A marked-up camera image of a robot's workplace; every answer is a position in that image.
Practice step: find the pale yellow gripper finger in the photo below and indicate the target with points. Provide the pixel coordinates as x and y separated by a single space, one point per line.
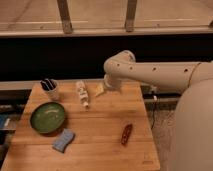
100 90

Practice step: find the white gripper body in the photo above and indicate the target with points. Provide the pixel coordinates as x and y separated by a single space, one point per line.
111 83

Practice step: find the green ceramic bowl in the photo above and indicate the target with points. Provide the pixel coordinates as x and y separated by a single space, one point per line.
47 117

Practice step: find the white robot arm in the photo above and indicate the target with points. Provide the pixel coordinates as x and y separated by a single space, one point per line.
192 139

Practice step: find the white squeeze tube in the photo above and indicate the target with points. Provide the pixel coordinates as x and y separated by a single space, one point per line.
83 94

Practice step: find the red-brown snack bar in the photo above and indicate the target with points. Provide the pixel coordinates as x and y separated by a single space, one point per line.
126 134

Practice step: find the white cup with black items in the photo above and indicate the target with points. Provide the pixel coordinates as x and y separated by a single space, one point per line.
50 87

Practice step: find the blue sponge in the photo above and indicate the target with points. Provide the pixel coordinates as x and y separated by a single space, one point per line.
63 140

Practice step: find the right metal railing post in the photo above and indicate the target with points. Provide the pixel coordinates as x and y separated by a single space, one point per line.
130 15

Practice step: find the metal railing post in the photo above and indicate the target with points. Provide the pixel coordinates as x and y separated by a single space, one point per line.
130 15
65 16

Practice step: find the left metal railing post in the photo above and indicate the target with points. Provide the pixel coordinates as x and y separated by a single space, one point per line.
65 16

